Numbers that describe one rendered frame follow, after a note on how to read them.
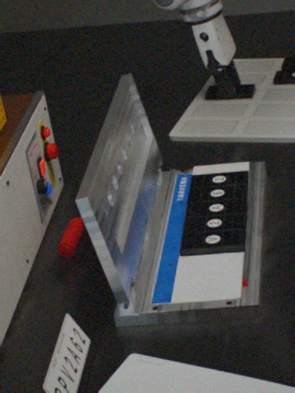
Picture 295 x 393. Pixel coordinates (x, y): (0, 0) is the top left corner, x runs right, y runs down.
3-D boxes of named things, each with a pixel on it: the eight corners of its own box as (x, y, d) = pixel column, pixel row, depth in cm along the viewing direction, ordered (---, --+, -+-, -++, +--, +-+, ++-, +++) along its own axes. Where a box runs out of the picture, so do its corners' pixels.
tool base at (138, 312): (260, 318, 143) (257, 296, 141) (115, 327, 147) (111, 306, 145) (266, 173, 181) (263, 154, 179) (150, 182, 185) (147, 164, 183)
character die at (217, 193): (246, 204, 168) (246, 197, 167) (187, 209, 170) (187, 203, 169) (248, 189, 172) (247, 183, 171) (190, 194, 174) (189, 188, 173)
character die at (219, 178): (247, 189, 172) (246, 183, 171) (190, 194, 174) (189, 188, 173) (249, 176, 176) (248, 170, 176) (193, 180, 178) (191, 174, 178)
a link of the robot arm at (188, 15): (213, 4, 198) (218, 18, 199) (222, -11, 206) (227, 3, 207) (174, 14, 202) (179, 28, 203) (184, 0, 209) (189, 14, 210)
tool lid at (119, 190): (87, 197, 137) (74, 200, 137) (133, 311, 145) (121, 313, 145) (131, 73, 175) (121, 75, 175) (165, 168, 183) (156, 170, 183)
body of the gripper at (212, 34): (214, 14, 199) (233, 66, 203) (224, -2, 207) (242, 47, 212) (179, 24, 202) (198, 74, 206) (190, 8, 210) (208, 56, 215)
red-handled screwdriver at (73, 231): (75, 259, 165) (71, 244, 164) (58, 259, 166) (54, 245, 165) (99, 203, 181) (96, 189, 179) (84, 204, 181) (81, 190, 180)
